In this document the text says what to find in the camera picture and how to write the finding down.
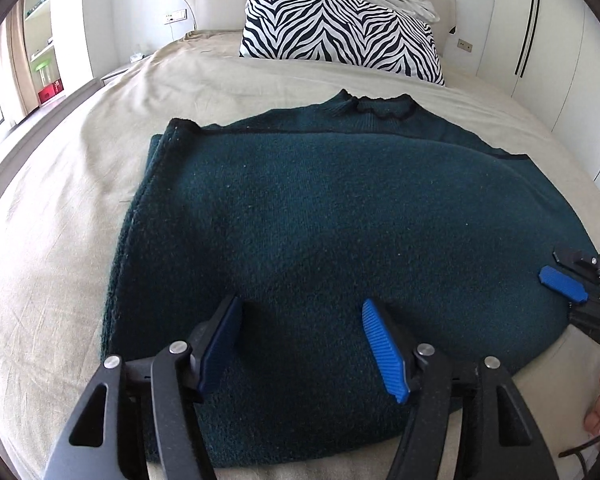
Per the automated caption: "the white wardrobe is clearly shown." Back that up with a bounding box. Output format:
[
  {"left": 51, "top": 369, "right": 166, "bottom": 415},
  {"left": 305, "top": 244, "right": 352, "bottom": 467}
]
[{"left": 475, "top": 0, "right": 600, "bottom": 181}]

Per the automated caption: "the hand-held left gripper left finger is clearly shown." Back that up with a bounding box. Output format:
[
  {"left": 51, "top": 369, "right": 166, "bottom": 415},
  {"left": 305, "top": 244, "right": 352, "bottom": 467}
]
[{"left": 42, "top": 295, "right": 244, "bottom": 480}]

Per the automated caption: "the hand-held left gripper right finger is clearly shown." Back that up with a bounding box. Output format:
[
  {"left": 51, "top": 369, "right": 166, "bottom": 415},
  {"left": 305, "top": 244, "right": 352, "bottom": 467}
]
[{"left": 361, "top": 299, "right": 561, "bottom": 480}]

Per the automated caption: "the white nightstand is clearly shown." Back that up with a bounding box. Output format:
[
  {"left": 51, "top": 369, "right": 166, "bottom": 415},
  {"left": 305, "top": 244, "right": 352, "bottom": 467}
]
[{"left": 101, "top": 62, "right": 132, "bottom": 86}]

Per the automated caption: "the beige curtain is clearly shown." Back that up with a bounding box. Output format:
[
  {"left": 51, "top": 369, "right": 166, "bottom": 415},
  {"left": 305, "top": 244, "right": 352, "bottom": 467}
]
[{"left": 5, "top": 7, "right": 37, "bottom": 116}]

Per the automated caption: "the zebra print pillow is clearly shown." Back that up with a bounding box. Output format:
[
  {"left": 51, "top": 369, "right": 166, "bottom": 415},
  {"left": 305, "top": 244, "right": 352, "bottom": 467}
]
[{"left": 238, "top": 0, "right": 446, "bottom": 86}]

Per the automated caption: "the red box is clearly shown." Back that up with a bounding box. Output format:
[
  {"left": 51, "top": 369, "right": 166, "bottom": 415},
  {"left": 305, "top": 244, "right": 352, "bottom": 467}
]
[{"left": 37, "top": 80, "right": 64, "bottom": 106}]

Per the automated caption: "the black cable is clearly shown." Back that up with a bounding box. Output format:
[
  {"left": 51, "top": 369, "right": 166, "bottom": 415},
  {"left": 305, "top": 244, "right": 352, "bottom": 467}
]
[{"left": 559, "top": 430, "right": 600, "bottom": 462}]

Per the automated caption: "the dark green knit sweater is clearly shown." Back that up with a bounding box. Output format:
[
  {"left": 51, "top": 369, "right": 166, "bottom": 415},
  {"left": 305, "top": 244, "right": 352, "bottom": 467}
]
[{"left": 100, "top": 89, "right": 600, "bottom": 468}]

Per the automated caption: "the white wall shelf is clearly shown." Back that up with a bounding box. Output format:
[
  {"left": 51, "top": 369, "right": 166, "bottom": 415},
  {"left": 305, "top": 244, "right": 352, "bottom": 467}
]
[{"left": 22, "top": 0, "right": 65, "bottom": 106}]

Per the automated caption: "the bed with beige sheet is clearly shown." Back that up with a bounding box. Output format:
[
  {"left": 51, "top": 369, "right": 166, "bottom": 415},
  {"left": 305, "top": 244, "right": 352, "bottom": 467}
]
[{"left": 0, "top": 30, "right": 600, "bottom": 480}]

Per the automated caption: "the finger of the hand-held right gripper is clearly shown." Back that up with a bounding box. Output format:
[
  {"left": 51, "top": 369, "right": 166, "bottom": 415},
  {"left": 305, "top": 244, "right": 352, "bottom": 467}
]
[
  {"left": 538, "top": 245, "right": 600, "bottom": 304},
  {"left": 566, "top": 302, "right": 600, "bottom": 347}
]

